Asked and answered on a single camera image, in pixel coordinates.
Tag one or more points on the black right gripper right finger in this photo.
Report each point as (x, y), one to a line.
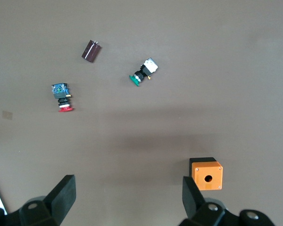
(193, 202)

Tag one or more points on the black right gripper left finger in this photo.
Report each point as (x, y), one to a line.
(61, 197)

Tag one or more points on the red push button switch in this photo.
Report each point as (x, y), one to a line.
(61, 94)

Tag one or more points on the small brown tape patch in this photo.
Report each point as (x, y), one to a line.
(7, 115)

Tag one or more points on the dark maroon cylindrical capacitor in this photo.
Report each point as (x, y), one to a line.
(90, 53)

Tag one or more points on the orange button enclosure box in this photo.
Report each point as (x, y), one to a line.
(202, 173)

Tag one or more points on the green push button switch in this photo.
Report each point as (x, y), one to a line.
(146, 68)

